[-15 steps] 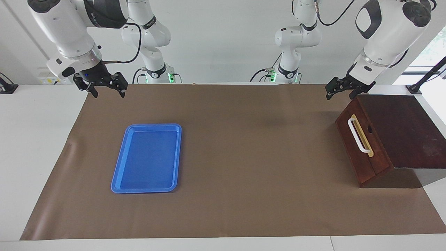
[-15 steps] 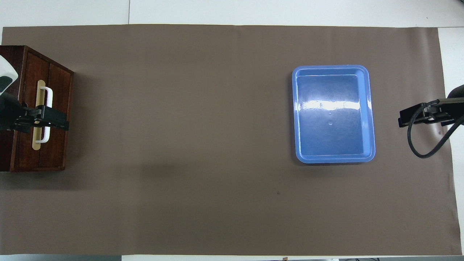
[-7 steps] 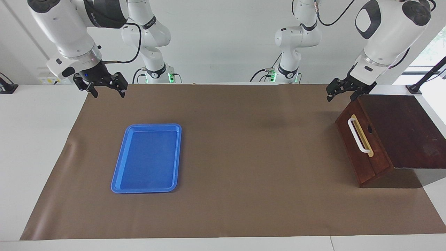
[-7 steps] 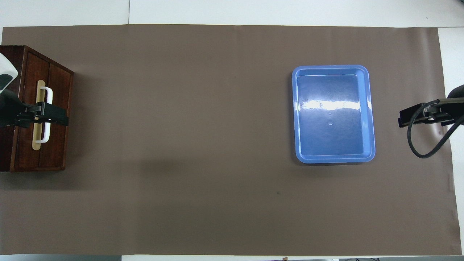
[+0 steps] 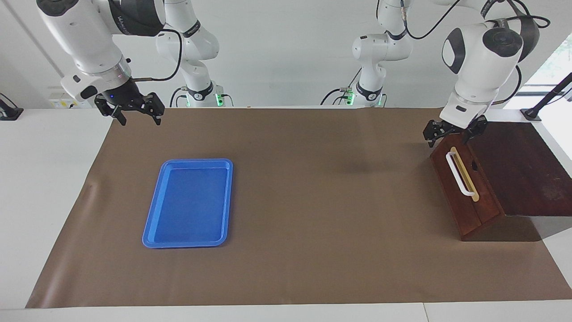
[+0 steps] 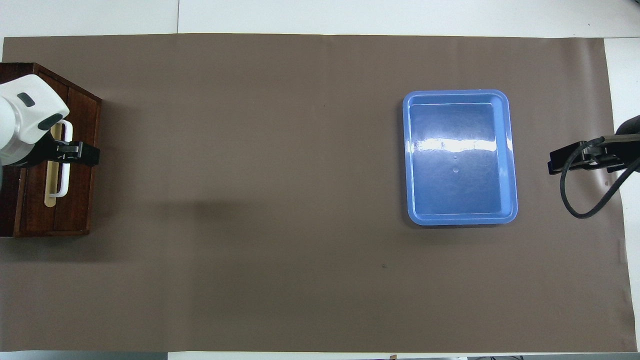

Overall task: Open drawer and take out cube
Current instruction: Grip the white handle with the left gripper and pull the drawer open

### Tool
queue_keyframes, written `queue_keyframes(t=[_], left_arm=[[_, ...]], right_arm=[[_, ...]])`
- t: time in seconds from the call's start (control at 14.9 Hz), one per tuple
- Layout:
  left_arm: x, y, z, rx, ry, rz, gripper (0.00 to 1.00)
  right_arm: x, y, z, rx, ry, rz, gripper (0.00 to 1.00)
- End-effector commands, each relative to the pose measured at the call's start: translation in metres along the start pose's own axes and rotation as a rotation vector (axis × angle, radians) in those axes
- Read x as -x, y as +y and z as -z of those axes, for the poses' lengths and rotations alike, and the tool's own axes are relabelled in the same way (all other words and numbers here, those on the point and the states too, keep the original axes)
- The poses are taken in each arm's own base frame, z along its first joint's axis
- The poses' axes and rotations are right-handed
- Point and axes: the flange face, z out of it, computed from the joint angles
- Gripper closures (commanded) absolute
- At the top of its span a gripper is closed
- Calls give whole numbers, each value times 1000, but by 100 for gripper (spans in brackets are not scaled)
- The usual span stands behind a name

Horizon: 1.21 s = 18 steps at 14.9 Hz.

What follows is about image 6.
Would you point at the brown table mat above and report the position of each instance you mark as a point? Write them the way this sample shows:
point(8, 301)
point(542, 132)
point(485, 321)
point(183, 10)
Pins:
point(280, 200)

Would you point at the dark wooden cabinet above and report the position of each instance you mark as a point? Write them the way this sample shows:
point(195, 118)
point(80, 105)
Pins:
point(10, 200)

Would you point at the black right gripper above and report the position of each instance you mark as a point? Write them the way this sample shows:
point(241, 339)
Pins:
point(627, 130)

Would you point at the blue plastic tray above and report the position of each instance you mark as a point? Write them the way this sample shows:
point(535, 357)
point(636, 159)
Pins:
point(455, 175)

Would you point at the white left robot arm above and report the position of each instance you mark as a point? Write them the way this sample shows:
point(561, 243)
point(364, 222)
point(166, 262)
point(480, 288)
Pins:
point(25, 115)

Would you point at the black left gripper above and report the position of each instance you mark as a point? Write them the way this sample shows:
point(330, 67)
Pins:
point(40, 152)

